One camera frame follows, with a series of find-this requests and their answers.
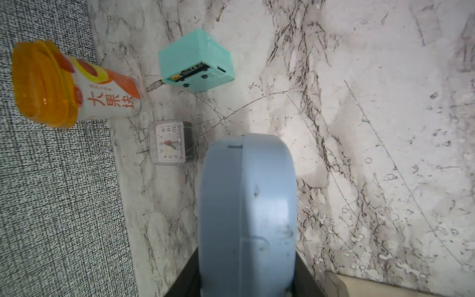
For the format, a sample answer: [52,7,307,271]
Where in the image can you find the orange lid drink cup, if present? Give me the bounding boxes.
[12,40,142,129]

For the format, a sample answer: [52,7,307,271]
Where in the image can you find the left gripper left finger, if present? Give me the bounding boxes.
[165,248,201,297]

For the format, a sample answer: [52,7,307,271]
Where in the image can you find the mint green cube clock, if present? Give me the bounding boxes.
[158,29,235,93]

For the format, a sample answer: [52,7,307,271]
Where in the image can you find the small clear alarm clock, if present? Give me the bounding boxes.
[148,120,195,165]

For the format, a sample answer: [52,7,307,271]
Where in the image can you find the cream canvas bag orange handles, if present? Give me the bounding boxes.
[321,272,433,297]

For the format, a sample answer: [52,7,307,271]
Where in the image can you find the light blue round alarm clock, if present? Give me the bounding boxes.
[199,134,298,297]

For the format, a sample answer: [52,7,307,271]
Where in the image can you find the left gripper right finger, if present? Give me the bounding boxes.
[292,252,325,297]

